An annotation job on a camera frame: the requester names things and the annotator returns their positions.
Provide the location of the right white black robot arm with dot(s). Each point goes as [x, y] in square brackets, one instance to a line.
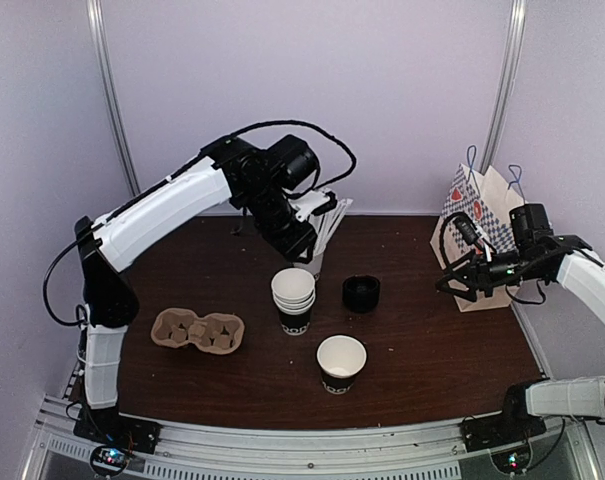
[543, 257]

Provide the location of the aluminium corner post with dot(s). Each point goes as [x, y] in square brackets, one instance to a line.
[511, 59]
[99, 38]

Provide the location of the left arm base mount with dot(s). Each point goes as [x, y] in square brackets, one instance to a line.
[109, 427]

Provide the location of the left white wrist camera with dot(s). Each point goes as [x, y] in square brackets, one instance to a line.
[313, 203]

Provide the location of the bundle of wrapped white straws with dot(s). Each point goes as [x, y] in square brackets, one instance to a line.
[326, 224]

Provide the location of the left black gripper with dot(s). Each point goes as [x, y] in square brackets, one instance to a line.
[295, 245]

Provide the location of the cardboard cup carrier tray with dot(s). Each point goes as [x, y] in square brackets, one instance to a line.
[215, 333]

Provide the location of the single black paper cup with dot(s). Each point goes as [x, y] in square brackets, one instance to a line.
[341, 359]

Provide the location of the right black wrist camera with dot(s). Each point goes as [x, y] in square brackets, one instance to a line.
[471, 233]

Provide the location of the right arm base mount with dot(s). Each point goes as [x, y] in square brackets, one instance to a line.
[497, 430]

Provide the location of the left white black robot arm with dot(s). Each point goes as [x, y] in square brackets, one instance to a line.
[232, 170]

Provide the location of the stack of paper cups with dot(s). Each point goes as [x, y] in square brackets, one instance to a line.
[294, 293]

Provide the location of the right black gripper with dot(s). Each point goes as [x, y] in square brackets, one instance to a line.
[480, 278]

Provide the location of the left aluminium corner post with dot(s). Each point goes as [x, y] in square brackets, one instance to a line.
[99, 38]

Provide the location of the aluminium front frame rail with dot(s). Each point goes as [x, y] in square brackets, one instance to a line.
[433, 450]

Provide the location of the stack of black lids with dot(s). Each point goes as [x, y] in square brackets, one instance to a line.
[361, 293]

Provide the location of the checkered paper takeout bag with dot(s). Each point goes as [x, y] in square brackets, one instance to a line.
[488, 199]

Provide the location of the right aluminium corner post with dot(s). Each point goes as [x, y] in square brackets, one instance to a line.
[511, 59]

